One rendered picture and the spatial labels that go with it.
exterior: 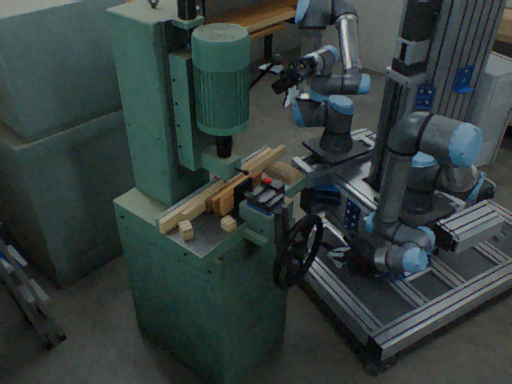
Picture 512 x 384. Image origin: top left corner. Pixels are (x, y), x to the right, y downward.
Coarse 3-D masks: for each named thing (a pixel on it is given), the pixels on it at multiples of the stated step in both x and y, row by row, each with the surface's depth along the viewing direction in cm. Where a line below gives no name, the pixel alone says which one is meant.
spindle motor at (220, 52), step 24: (216, 24) 153; (192, 48) 147; (216, 48) 142; (240, 48) 144; (216, 72) 146; (240, 72) 149; (216, 96) 151; (240, 96) 153; (216, 120) 156; (240, 120) 159
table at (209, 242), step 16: (304, 176) 193; (288, 192) 187; (192, 224) 170; (208, 224) 170; (240, 224) 170; (160, 240) 169; (176, 240) 163; (192, 240) 163; (208, 240) 163; (224, 240) 164; (256, 240) 170; (272, 240) 171; (192, 256) 160; (208, 256) 160
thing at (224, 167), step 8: (200, 152) 176; (208, 152) 175; (216, 152) 175; (232, 152) 175; (200, 160) 178; (208, 160) 175; (216, 160) 172; (224, 160) 171; (232, 160) 171; (240, 160) 174; (208, 168) 177; (216, 168) 174; (224, 168) 171; (232, 168) 172; (240, 168) 176; (224, 176) 174; (232, 176) 174
